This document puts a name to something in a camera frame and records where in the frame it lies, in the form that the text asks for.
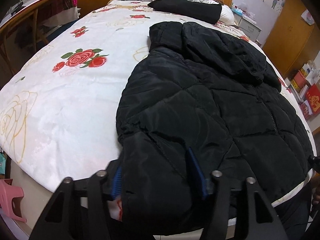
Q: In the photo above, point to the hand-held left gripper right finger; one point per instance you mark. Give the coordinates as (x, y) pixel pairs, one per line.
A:
(196, 175)

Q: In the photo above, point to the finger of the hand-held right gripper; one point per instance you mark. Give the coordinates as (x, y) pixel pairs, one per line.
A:
(314, 162)

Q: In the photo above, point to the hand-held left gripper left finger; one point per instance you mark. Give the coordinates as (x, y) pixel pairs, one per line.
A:
(117, 182)

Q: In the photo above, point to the black puffer jacket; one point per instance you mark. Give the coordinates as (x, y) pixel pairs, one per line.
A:
(200, 105)

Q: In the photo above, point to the pile of gift boxes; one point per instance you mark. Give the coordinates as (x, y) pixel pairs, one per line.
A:
(310, 92)

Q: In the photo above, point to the white floral blanket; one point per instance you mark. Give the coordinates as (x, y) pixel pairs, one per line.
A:
(62, 105)

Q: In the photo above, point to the pink plastic stool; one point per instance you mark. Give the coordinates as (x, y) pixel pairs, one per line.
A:
(12, 197)

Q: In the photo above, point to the white plastic bag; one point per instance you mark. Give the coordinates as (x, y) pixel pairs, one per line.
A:
(307, 17)

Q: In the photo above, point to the grey nightstand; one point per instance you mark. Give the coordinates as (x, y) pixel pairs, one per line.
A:
(250, 30)

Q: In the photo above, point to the black folded cloth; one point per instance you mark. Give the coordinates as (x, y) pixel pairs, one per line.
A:
(187, 8)

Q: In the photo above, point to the pink plastic bags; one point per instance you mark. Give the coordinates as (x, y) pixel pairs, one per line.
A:
(243, 11)

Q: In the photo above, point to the red plaid cloth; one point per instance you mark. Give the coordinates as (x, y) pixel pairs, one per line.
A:
(60, 7)

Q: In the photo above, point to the wooden chair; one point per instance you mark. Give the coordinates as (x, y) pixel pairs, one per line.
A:
(15, 22)

